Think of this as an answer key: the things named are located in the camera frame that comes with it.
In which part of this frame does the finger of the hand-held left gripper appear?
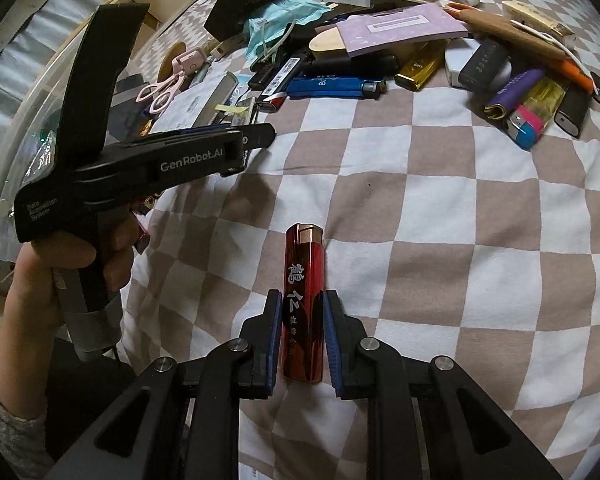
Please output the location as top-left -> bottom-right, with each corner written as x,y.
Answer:
140,127 -> 243,145
240,122 -> 276,152

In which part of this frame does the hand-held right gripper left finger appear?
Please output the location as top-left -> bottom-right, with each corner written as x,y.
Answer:
50,289 -> 283,480

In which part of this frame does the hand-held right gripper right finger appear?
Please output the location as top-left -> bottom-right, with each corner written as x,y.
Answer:
322,289 -> 563,480

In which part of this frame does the gold lighter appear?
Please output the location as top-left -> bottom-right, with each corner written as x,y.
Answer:
394,40 -> 449,92

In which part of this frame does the purple lighter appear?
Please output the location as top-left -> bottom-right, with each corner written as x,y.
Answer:
484,67 -> 546,122

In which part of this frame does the person's left forearm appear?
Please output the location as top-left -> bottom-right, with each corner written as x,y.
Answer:
0,310 -> 66,480

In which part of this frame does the person's left hand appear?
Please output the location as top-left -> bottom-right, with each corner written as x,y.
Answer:
0,212 -> 137,341

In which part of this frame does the white paper packet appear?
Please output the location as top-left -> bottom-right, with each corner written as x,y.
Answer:
155,92 -> 217,134

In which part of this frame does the red and white lighter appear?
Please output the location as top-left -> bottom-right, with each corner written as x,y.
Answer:
255,89 -> 291,114

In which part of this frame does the clear plastic ruler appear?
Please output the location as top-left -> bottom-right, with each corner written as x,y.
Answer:
194,72 -> 239,127

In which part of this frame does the black lighter with white label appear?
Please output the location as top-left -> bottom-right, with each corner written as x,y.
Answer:
249,55 -> 301,92

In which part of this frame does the small pink device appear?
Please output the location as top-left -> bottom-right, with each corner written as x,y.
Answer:
172,47 -> 206,79

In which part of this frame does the round brown wooden piece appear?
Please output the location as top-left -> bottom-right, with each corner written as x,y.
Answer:
157,40 -> 189,81

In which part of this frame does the blue lighter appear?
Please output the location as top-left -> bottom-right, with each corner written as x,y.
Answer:
286,76 -> 387,101

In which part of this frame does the wooden spatula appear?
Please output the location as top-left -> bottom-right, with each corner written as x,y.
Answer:
307,27 -> 352,54

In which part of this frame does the teal face mask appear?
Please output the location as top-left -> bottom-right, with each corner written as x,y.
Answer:
245,0 -> 331,63

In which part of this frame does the long black lighter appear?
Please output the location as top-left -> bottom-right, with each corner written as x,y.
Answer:
307,52 -> 399,79

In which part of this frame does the black box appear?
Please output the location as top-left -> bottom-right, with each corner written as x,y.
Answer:
203,0 -> 300,43

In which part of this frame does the checkered bed sheet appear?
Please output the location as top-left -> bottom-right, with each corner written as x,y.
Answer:
122,0 -> 600,480

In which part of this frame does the grey curtain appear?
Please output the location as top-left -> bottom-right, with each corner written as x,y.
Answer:
0,0 -> 141,116

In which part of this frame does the purple notepad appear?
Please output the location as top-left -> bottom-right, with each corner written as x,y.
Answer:
315,2 -> 468,56

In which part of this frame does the dark grey lighter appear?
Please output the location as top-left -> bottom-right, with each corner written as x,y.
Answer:
459,40 -> 509,92

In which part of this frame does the yellow lighter with pink band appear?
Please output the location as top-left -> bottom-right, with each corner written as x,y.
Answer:
505,77 -> 569,151

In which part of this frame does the small cream gold box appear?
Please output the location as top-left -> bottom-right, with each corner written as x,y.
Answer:
502,1 -> 577,49

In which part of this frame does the short black lighter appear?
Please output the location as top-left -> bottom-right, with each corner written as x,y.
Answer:
555,82 -> 592,139

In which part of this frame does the brown wooden handle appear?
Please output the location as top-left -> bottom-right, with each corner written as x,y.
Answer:
459,9 -> 567,62

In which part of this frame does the white cable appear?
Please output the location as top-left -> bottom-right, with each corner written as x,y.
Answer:
510,19 -> 589,74

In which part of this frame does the orange handled tool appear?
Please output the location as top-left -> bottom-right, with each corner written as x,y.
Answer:
445,2 -> 595,94

